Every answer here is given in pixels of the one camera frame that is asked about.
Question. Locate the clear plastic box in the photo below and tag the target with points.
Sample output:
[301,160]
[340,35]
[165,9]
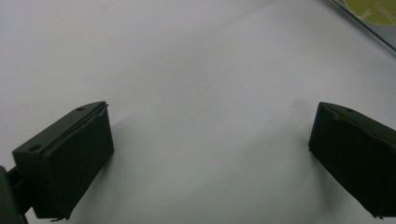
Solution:
[384,35]

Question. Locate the pale blue table sheet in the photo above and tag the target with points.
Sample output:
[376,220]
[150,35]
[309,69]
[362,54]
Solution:
[199,62]

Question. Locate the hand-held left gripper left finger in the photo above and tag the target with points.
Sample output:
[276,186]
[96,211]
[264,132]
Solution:
[71,161]

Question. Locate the pile of coffee capsules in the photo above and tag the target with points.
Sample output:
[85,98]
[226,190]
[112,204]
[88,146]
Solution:
[373,9]

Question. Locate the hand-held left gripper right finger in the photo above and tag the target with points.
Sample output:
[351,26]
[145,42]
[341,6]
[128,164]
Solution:
[358,155]

